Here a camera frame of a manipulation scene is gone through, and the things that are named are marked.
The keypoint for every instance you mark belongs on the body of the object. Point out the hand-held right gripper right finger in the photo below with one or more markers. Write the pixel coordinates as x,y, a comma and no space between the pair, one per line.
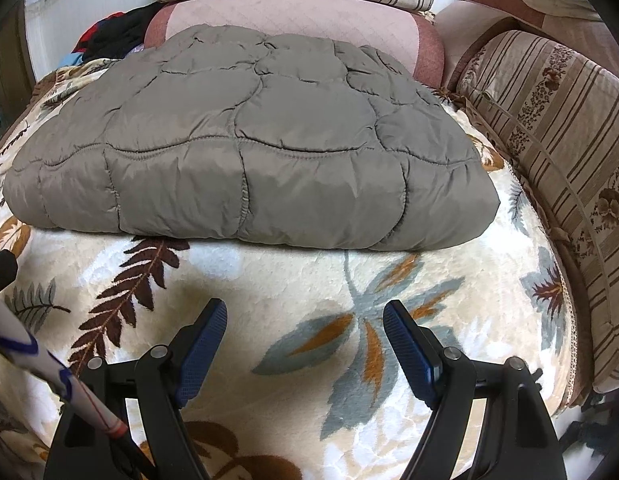
409,355

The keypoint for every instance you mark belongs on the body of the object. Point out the pile of dark clothes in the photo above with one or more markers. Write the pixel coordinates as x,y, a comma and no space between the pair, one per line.
119,30

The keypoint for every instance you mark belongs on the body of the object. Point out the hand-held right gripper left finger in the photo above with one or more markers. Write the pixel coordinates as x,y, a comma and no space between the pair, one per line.
202,350

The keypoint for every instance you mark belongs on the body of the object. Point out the dark wooden cabinet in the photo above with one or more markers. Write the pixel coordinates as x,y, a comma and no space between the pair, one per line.
9,60

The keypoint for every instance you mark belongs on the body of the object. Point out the leaf print blanket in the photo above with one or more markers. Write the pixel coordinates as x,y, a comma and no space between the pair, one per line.
289,285

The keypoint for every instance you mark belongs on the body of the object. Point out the pink sofa armrest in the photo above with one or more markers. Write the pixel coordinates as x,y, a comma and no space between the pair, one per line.
469,25

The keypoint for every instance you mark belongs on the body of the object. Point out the pink cushion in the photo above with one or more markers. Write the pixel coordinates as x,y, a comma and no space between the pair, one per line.
314,22

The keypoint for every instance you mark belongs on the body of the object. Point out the grey quilted jacket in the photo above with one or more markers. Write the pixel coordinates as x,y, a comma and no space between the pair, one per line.
239,135

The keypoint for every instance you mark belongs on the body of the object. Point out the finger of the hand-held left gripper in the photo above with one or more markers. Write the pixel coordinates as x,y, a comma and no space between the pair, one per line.
1,271

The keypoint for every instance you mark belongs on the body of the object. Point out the striped floral side cushion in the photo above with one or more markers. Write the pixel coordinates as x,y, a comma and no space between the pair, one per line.
564,135

